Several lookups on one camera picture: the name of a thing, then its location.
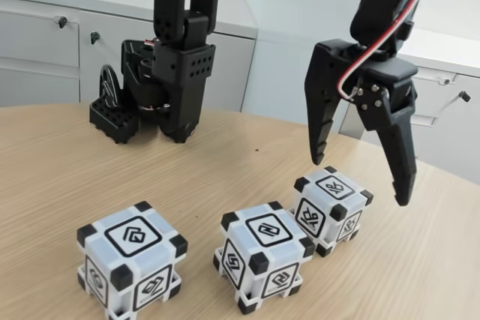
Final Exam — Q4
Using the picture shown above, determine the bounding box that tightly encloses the white cube crossed lines symbol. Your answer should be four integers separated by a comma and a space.
293, 165, 375, 258

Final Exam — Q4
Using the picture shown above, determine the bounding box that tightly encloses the white cube zigzag diamond symbol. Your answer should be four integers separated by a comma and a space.
212, 202, 317, 316

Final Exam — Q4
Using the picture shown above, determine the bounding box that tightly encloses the grey metal pillar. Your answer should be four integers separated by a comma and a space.
338, 0, 437, 143

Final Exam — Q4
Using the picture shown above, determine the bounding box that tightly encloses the black round clamp knob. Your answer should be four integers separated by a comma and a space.
98, 64, 122, 109

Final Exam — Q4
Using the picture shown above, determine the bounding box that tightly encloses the white cube overlapping squares symbol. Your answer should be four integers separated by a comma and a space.
76, 201, 190, 316

